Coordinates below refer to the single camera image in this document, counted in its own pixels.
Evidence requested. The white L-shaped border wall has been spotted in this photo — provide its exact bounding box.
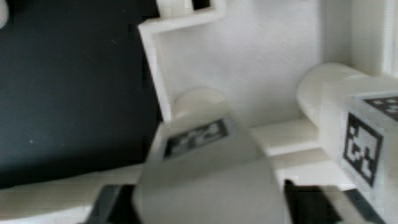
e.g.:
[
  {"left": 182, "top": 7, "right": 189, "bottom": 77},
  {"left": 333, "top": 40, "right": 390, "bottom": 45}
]
[{"left": 0, "top": 165, "right": 141, "bottom": 224}]

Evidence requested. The white chair seat part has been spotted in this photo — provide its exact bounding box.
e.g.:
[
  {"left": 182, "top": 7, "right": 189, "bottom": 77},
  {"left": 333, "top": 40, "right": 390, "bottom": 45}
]
[{"left": 136, "top": 0, "right": 398, "bottom": 188}]

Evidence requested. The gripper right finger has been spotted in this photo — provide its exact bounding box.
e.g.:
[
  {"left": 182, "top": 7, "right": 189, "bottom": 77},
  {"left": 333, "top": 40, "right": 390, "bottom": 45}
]
[{"left": 283, "top": 179, "right": 385, "bottom": 224}]

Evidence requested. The white chair leg with tag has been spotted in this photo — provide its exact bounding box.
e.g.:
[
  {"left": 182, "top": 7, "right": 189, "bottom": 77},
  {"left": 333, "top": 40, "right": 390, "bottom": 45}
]
[{"left": 296, "top": 63, "right": 398, "bottom": 224}]

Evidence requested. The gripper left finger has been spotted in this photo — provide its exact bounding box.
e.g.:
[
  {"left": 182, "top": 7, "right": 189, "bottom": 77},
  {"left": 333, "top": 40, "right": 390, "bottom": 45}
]
[{"left": 83, "top": 184, "right": 140, "bottom": 224}]

